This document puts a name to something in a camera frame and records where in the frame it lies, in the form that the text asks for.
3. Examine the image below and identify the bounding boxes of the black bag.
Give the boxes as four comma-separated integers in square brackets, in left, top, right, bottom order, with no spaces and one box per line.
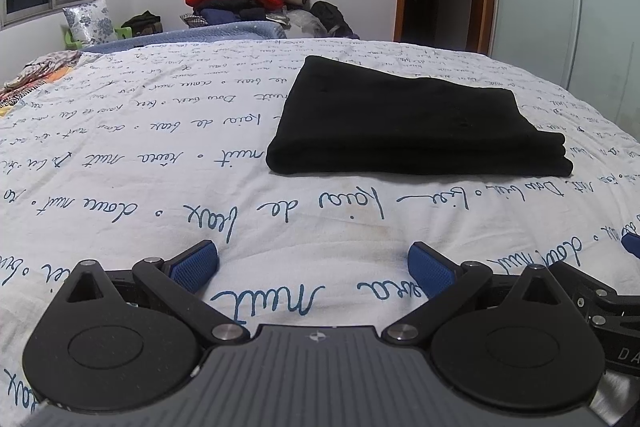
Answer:
[310,1,359,39]

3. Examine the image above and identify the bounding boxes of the floral pillow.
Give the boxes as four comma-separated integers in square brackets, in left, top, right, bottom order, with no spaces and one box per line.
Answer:
[62,0,119,46]

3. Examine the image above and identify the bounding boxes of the grey plastic bag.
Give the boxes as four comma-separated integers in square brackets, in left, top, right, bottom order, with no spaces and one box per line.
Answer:
[287,9,329,39]

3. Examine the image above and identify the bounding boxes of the white script-printed bedspread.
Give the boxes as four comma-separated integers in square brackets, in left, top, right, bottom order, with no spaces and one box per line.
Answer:
[0,37,640,427]

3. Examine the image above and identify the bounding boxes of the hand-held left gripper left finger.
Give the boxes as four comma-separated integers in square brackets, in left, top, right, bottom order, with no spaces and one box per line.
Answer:
[52,239,251,349]

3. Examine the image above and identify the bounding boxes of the colourful patterned cloth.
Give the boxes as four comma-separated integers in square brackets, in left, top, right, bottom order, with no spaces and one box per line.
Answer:
[0,49,84,108]

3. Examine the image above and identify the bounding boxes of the black pants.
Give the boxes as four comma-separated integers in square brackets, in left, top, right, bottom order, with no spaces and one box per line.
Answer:
[266,55,574,178]

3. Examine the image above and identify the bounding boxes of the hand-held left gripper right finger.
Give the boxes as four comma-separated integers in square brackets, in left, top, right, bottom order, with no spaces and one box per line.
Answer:
[381,241,577,349]

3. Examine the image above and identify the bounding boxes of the dark green cloth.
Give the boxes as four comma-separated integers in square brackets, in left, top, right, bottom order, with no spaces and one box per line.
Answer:
[121,11,164,37]

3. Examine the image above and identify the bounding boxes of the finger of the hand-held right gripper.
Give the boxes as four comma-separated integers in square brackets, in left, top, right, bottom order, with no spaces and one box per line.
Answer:
[621,232,640,261]
[549,264,640,325]

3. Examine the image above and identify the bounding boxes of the white sliding wardrobe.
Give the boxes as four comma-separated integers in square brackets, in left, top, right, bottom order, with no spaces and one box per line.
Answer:
[492,0,640,142]

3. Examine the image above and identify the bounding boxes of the light blue blanket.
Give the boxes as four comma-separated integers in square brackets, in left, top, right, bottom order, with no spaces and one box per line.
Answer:
[80,21,289,54]

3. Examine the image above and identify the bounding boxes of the green plastic stool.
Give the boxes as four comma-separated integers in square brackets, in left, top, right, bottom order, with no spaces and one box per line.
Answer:
[63,24,137,48]

